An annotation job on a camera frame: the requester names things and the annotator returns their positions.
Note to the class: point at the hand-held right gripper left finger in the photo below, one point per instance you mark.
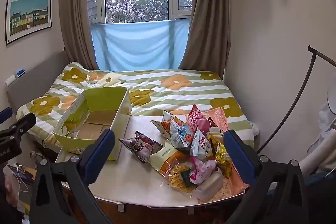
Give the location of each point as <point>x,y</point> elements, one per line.
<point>101,153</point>

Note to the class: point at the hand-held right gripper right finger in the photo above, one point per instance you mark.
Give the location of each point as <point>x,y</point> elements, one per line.
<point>239,158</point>

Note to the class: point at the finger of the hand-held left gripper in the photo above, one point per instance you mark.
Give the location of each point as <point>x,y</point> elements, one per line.
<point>5,114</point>
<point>23,121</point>

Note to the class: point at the green cardboard box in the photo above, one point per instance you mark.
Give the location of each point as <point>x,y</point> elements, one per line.
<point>105,100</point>

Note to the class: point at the blue shrimp chip bag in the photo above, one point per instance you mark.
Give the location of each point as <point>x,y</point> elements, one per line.
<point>181,134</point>

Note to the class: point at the yellow foil snack bag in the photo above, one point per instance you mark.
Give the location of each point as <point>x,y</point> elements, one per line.
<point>223,158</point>

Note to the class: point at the small pink snack bag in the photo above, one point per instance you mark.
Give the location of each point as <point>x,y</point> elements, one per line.
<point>202,170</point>

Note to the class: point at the white translucent packet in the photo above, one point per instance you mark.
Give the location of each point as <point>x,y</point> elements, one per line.
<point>210,186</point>

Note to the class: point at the dark purple snack bag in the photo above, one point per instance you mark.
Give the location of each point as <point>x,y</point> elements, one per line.
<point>141,146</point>

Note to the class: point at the small blue white object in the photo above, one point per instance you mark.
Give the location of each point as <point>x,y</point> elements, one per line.
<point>19,73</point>

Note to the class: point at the pink cracker packet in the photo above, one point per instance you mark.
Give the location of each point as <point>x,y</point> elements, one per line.
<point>219,119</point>

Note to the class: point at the grey headboard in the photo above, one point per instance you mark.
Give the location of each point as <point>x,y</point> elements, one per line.
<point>39,74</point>

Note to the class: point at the pink striped snack bag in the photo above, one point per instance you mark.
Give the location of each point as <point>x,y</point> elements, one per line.
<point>197,119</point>

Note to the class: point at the cream waffle snack bag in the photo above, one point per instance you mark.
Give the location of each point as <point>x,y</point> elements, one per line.
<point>168,163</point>

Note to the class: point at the orange cheese stick bag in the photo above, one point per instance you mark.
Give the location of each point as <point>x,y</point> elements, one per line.
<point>164,125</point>

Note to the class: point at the white cloth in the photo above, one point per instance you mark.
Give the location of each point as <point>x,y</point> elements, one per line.
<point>325,134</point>

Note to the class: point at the floral striped blanket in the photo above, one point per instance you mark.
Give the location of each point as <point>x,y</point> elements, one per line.
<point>170,92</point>

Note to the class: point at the light blue cloth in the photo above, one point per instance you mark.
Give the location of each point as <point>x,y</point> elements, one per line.
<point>139,43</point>

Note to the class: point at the brown curtain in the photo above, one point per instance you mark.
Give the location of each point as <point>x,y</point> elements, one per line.
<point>207,16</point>
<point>76,16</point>

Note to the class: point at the white wall switch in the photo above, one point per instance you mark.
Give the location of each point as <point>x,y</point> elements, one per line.
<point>10,80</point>

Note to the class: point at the framed wall picture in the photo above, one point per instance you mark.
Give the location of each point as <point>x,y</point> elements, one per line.
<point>29,18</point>

